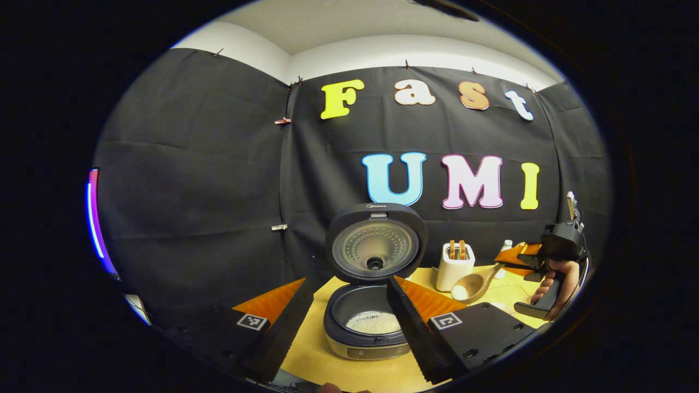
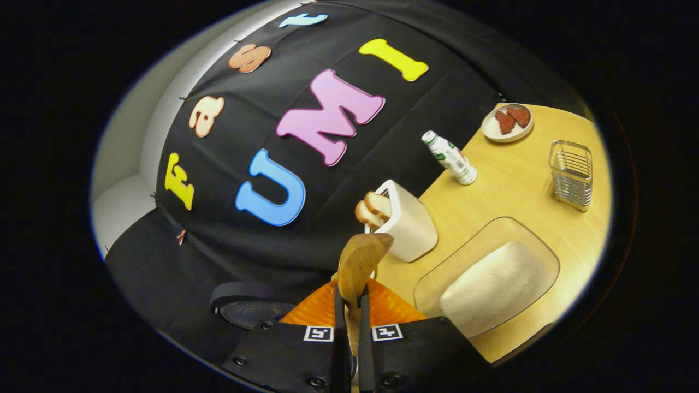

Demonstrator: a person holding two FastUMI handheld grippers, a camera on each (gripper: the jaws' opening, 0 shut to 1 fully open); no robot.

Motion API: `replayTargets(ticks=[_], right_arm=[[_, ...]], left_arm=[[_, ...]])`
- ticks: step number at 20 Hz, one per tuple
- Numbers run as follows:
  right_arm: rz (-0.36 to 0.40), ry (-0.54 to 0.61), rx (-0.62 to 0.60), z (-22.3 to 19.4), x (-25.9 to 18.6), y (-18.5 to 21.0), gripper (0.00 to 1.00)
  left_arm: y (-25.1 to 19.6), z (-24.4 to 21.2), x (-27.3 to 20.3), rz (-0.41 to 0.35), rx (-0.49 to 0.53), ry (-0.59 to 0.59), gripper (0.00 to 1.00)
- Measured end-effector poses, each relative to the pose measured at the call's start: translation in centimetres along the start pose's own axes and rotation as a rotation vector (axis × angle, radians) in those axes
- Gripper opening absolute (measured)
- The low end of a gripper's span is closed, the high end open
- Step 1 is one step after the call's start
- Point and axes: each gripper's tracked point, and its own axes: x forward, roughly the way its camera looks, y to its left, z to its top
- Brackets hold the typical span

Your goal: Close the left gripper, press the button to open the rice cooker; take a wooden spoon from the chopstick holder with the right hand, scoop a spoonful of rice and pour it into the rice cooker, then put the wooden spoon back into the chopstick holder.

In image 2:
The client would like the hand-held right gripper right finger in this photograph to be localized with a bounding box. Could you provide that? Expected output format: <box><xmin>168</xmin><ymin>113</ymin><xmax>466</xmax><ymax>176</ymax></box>
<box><xmin>358</xmin><ymin>278</ymin><xmax>490</xmax><ymax>393</ymax></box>

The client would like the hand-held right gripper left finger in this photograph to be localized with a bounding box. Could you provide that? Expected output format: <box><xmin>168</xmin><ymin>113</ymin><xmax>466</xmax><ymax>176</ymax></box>
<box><xmin>221</xmin><ymin>279</ymin><xmax>353</xmax><ymax>393</ymax></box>

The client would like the wooden spoon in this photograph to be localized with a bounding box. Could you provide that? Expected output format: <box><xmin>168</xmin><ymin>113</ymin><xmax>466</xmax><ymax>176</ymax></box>
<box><xmin>337</xmin><ymin>233</ymin><xmax>394</xmax><ymax>355</ymax></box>

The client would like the dark grey rice cooker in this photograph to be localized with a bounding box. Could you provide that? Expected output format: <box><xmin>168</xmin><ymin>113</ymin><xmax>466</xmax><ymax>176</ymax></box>
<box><xmin>209</xmin><ymin>281</ymin><xmax>306</xmax><ymax>331</ymax></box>

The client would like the white rice heap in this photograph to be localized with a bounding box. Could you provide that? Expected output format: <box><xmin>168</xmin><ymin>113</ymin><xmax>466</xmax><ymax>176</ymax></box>
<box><xmin>439</xmin><ymin>242</ymin><xmax>551</xmax><ymax>339</ymax></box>

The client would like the wire chopstick holder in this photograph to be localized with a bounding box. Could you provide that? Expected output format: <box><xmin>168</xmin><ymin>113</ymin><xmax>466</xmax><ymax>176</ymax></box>
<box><xmin>549</xmin><ymin>140</ymin><xmax>594</xmax><ymax>212</ymax></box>

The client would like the white toaster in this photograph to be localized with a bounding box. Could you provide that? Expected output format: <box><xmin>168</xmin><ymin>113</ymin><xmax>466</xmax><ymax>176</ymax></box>
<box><xmin>365</xmin><ymin>179</ymin><xmax>439</xmax><ymax>263</ymax></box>

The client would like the clear glass tray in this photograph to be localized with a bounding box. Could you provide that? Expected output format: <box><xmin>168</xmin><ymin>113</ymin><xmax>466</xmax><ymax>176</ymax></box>
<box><xmin>413</xmin><ymin>217</ymin><xmax>561</xmax><ymax>339</ymax></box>

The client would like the white plastic drink bottle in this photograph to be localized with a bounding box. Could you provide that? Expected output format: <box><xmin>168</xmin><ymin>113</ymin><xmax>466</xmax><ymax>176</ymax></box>
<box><xmin>421</xmin><ymin>130</ymin><xmax>478</xmax><ymax>186</ymax></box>

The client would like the round white plate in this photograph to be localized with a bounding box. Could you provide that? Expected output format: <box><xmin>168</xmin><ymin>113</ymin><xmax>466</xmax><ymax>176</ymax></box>
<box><xmin>482</xmin><ymin>103</ymin><xmax>535</xmax><ymax>144</ymax></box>

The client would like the black backdrop cloth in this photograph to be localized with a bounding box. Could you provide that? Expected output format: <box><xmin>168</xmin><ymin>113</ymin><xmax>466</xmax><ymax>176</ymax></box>
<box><xmin>104</xmin><ymin>0</ymin><xmax>593</xmax><ymax>372</ymax></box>

